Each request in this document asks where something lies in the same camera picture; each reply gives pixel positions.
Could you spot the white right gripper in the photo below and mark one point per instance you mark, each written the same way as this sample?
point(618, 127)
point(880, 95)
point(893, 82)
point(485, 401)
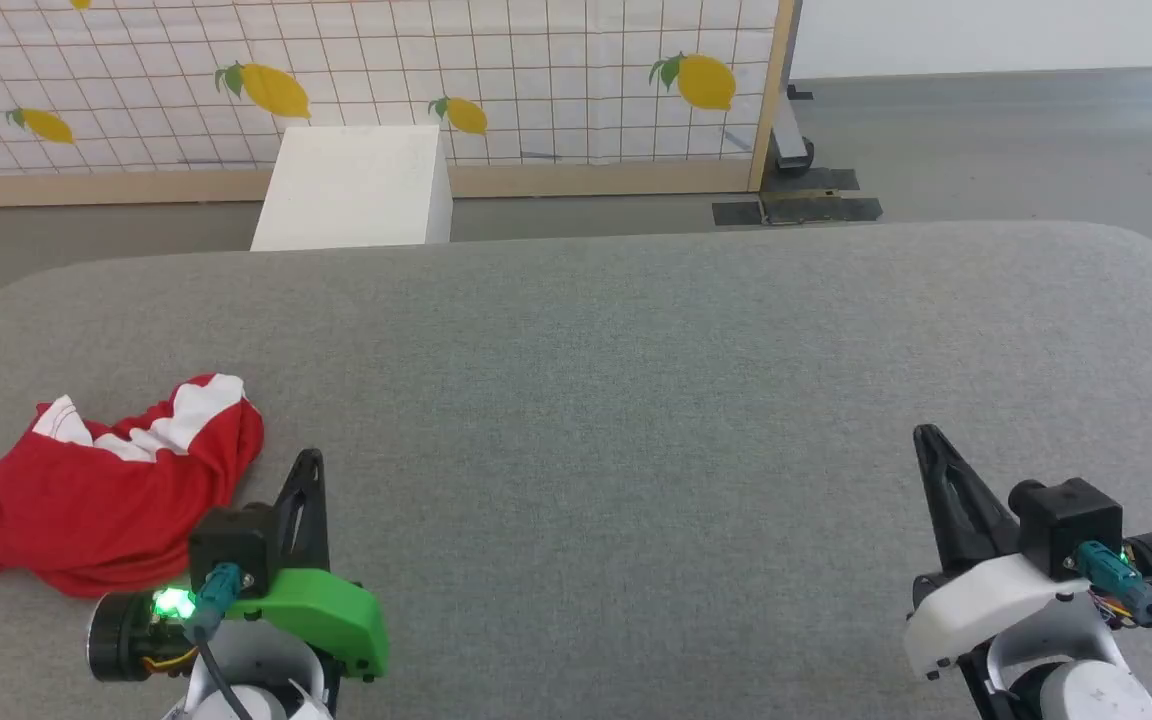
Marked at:
point(986, 600)

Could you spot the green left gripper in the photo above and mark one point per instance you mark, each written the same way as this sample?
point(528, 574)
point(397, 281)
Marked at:
point(326, 610)

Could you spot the red and white garment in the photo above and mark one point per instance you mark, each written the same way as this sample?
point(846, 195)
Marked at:
point(86, 510)

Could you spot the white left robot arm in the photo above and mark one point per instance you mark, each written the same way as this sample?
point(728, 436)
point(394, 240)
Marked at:
point(266, 690)

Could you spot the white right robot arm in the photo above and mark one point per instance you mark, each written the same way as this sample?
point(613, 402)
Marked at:
point(1086, 695)

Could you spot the grey fabric sofa seat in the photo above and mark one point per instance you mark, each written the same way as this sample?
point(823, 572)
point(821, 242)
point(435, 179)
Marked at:
point(636, 450)

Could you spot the white rectangular box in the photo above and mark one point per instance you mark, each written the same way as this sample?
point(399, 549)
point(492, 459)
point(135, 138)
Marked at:
point(356, 190)

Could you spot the long black floor tape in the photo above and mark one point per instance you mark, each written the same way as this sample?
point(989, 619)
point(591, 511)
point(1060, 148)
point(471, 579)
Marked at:
point(826, 207)

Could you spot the black tape under foot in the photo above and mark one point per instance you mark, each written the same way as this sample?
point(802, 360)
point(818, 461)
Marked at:
point(816, 180)

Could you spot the small black floor tape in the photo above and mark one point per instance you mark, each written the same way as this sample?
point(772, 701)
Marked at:
point(736, 212)

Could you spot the grey metal stand foot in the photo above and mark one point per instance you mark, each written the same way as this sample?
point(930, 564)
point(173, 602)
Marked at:
point(789, 135)

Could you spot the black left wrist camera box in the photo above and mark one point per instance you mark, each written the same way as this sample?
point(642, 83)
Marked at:
point(231, 545)

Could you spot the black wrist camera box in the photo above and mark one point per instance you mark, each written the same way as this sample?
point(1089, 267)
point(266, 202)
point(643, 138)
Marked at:
point(231, 545)
point(1071, 520)

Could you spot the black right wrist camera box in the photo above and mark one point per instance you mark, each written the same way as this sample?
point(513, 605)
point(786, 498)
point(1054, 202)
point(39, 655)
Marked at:
point(1071, 520)

